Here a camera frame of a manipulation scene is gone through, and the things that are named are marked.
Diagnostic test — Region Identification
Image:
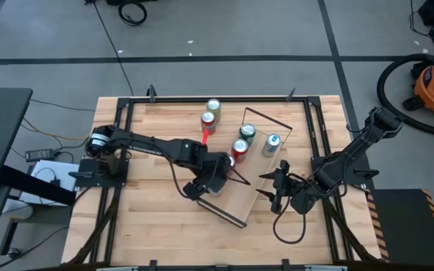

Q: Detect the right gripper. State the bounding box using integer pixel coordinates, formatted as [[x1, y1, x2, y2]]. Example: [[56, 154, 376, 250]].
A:
[[255, 159, 297, 215]]

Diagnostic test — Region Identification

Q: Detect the orange-red Fanta soda can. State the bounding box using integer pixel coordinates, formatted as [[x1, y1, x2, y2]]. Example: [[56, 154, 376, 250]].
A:
[[200, 110, 217, 136], [231, 138, 249, 164]]

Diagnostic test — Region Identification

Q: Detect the blue and silver can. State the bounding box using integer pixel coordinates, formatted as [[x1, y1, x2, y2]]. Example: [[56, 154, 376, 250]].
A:
[[261, 132, 283, 158]]

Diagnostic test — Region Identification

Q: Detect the light green soda can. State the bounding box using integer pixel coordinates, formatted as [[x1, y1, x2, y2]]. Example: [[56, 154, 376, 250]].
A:
[[206, 98, 222, 122]]

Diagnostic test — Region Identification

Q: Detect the black hazard edged platform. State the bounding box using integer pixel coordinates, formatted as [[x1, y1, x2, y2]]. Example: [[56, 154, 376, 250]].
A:
[[365, 187, 434, 269]]

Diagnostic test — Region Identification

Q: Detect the white flat box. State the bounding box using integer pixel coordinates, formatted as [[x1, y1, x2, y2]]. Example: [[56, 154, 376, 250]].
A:
[[18, 159, 81, 207]]

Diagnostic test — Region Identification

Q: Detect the black power adapter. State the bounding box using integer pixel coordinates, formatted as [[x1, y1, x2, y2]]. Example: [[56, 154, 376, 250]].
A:
[[25, 148, 56, 163]]

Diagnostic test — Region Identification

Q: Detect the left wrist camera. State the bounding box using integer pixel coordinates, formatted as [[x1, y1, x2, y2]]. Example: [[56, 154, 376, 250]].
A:
[[182, 181, 208, 201]]

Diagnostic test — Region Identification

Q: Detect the black frame clear shelf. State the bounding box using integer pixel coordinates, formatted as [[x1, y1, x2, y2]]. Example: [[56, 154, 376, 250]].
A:
[[196, 106, 293, 230]]

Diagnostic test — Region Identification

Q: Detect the black table frame rail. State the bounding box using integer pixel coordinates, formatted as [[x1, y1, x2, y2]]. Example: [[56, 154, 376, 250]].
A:
[[60, 85, 387, 271]]

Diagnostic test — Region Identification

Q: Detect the coiled black floor cable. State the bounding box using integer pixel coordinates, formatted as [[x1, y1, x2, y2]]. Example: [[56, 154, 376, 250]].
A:
[[118, 2, 148, 26]]

